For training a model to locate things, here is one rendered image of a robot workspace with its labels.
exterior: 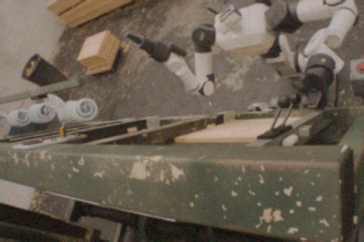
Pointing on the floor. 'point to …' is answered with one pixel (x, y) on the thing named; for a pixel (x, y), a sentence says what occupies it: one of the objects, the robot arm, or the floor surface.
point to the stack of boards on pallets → (88, 10)
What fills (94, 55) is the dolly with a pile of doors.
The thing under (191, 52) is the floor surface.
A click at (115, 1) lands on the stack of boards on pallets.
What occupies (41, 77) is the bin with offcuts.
